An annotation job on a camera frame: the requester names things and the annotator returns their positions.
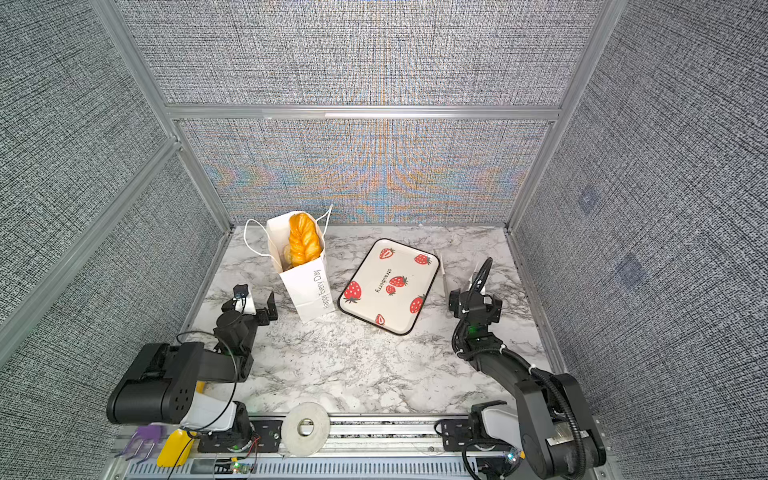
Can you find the white slotted bread tongs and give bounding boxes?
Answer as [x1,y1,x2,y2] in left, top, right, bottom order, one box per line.
[436,251,474,298]

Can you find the white paper gift bag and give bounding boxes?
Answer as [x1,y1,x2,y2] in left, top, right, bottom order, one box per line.
[243,207,335,321]

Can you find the long braided fake bread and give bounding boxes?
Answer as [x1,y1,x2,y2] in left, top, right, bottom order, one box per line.
[287,213,323,267]

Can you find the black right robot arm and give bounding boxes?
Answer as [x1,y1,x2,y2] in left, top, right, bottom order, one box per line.
[448,289,607,479]

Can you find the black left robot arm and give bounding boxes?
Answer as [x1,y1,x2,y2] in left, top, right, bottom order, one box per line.
[106,284,278,433]

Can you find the white tray with black rim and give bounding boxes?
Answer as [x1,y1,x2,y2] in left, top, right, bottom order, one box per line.
[337,238,441,336]

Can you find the yellow plastic scoop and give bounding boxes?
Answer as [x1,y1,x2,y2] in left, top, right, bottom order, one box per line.
[156,429,196,469]

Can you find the purple plastic fork toy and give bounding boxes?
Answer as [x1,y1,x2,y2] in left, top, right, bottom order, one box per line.
[116,424,166,463]

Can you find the white tape roll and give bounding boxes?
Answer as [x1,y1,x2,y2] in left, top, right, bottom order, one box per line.
[281,402,331,457]

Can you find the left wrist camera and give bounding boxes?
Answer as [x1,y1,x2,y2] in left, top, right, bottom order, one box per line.
[233,284,256,315]

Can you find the black corrugated cable conduit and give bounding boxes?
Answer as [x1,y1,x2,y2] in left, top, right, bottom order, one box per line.
[467,256,588,478]

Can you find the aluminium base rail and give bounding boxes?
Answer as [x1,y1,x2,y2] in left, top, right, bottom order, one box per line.
[101,414,511,479]

